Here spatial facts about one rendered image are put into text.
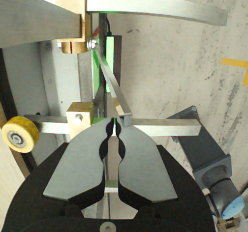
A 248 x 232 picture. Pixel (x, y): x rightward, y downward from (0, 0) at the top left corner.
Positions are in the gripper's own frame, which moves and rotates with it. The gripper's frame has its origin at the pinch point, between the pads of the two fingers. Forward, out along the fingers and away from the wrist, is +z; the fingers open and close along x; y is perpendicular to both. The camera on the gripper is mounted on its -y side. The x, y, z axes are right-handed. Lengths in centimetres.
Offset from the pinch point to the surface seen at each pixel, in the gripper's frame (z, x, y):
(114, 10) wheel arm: 15.4, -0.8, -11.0
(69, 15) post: 8.7, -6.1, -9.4
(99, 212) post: 22, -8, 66
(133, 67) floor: 102, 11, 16
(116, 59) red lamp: 31.3, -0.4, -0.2
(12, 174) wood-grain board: 11.5, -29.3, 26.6
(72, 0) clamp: 14.4, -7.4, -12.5
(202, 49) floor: 102, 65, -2
